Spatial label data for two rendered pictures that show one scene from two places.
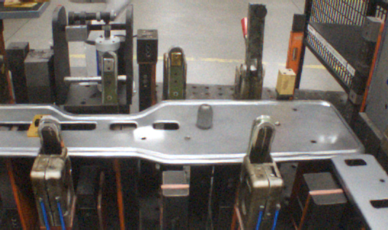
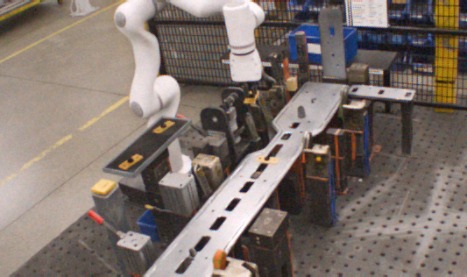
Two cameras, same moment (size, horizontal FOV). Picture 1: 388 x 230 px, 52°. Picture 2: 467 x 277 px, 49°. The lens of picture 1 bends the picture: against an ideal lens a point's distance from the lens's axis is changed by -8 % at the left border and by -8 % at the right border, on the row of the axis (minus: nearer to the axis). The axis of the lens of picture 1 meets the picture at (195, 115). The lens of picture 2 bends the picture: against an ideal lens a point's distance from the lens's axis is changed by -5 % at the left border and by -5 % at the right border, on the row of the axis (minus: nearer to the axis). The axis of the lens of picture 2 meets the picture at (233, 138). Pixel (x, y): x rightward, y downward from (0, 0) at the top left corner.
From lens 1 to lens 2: 180 cm
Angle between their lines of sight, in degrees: 42
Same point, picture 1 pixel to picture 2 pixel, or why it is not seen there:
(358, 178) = (364, 92)
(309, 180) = not seen: hidden behind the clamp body
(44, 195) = (329, 159)
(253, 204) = (363, 116)
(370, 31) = (302, 39)
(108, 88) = (253, 132)
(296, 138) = (329, 97)
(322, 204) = (368, 106)
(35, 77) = (223, 152)
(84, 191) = (293, 177)
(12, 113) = (244, 169)
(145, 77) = not seen: hidden behind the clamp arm
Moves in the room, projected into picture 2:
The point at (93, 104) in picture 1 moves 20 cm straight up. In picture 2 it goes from (244, 149) to (236, 104)
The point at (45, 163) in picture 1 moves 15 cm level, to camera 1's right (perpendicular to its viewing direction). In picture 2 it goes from (319, 148) to (337, 128)
